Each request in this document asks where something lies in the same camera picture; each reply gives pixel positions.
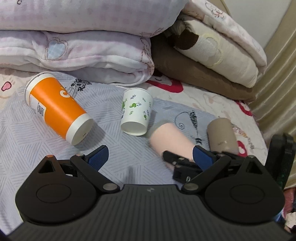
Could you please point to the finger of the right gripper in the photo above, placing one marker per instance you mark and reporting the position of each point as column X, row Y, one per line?
column 183, row 170

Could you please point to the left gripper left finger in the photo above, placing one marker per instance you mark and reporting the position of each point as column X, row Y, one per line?
column 89, row 165

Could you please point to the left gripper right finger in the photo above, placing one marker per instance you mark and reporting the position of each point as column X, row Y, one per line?
column 210, row 164

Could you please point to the pink cup grey rim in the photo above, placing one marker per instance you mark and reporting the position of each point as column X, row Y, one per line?
column 165, row 136

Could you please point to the white green-print paper cup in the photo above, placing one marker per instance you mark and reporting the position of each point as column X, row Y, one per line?
column 137, row 106

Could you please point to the orange white paper cup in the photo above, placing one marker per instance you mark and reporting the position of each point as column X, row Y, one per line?
column 58, row 109

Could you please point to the beige taupe bottle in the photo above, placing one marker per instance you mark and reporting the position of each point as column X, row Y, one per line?
column 222, row 137

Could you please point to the cartoon bear bed sheet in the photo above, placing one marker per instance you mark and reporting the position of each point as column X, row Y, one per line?
column 248, row 135

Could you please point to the beige striped curtain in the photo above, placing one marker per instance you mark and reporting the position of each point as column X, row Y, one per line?
column 274, row 107

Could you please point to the blue-grey patterned cloth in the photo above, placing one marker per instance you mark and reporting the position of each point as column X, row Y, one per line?
column 26, row 139

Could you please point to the cream white pillow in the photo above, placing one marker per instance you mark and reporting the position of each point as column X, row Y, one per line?
column 203, row 44

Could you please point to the large folded pink quilt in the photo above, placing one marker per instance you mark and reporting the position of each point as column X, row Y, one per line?
column 98, row 41

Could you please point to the pink rabbit pillow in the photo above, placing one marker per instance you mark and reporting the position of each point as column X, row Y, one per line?
column 220, row 21

